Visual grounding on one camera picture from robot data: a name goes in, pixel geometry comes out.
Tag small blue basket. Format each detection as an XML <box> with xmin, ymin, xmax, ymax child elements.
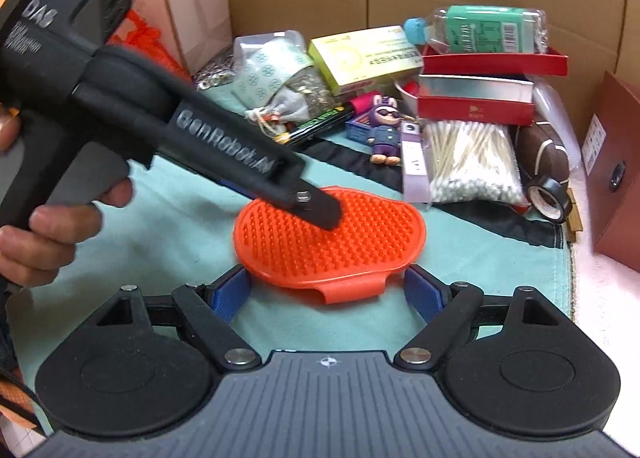
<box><xmin>344</xmin><ymin>112</ymin><xmax>376</xmax><ymax>142</ymax></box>

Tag bag of cotton swabs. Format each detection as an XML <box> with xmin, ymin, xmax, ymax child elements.
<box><xmin>420</xmin><ymin>119</ymin><xmax>529</xmax><ymax>207</ymax></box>

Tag orange plastic bag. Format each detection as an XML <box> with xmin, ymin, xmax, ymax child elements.
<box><xmin>116</xmin><ymin>9</ymin><xmax>192</xmax><ymax>85</ymax></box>

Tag green label plastic bottle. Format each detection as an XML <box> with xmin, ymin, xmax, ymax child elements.
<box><xmin>403</xmin><ymin>5</ymin><xmax>549</xmax><ymax>55</ymax></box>

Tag wooden clip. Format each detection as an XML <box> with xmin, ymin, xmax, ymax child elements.
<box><xmin>567</xmin><ymin>188</ymin><xmax>584</xmax><ymax>235</ymax></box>

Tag bag of metal rings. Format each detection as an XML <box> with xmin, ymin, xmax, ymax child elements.
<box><xmin>192</xmin><ymin>50</ymin><xmax>239</xmax><ymax>92</ymax></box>

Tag orange silicone brush glove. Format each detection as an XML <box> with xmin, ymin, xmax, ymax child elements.
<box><xmin>233</xmin><ymin>186</ymin><xmax>428</xmax><ymax>306</ymax></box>

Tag red and silver box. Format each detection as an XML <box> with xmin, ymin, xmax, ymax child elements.
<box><xmin>416</xmin><ymin>73</ymin><xmax>536</xmax><ymax>127</ymax></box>

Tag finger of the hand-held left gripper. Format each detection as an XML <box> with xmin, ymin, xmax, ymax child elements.
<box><xmin>220</xmin><ymin>179</ymin><xmax>259</xmax><ymax>200</ymax></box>
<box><xmin>294</xmin><ymin>189</ymin><xmax>344</xmax><ymax>232</ymax></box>

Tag clear plastic bag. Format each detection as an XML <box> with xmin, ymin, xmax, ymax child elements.
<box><xmin>531</xmin><ymin>78</ymin><xmax>584</xmax><ymax>175</ymax></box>

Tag purple tag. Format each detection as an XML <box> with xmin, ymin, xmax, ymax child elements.
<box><xmin>400</xmin><ymin>120</ymin><xmax>432</xmax><ymax>204</ymax></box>

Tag black and orange bag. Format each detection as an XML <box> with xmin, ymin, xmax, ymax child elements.
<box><xmin>0</xmin><ymin>288</ymin><xmax>42</xmax><ymax>441</ymax></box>

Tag yellow-green carton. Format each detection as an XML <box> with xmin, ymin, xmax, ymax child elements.
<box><xmin>307</xmin><ymin>25</ymin><xmax>424</xmax><ymax>97</ymax></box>

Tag black tape roll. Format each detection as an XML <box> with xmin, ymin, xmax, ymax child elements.
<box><xmin>527</xmin><ymin>175</ymin><xmax>574</xmax><ymax>224</ymax></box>

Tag small brown football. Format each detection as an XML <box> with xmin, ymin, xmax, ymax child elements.
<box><xmin>515</xmin><ymin>120</ymin><xmax>571</xmax><ymax>185</ymax></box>

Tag brown storage box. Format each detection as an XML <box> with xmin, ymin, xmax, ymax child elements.
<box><xmin>582</xmin><ymin>70</ymin><xmax>640</xmax><ymax>259</ymax></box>

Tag purple bunny keychain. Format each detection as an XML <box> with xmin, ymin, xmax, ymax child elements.
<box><xmin>367</xmin><ymin>93</ymin><xmax>404</xmax><ymax>165</ymax></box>

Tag patterned drawstring pouch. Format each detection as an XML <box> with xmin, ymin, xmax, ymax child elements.
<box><xmin>246</xmin><ymin>69</ymin><xmax>334</xmax><ymax>137</ymax></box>

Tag person's left hand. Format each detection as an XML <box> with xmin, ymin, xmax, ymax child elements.
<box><xmin>0</xmin><ymin>105</ymin><xmax>135</xmax><ymax>289</ymax></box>

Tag green patterned tape roll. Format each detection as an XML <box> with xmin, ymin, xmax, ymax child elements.
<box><xmin>232</xmin><ymin>30</ymin><xmax>321</xmax><ymax>112</ymax></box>

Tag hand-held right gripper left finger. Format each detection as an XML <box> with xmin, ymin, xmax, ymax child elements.
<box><xmin>85</xmin><ymin>265</ymin><xmax>263</xmax><ymax>373</ymax></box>

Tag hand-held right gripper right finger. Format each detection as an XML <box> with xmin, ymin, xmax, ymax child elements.
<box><xmin>394</xmin><ymin>264</ymin><xmax>576</xmax><ymax>372</ymax></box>

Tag teal cloth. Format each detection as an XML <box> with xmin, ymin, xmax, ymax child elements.
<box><xmin>5</xmin><ymin>83</ymin><xmax>573</xmax><ymax>374</ymax></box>

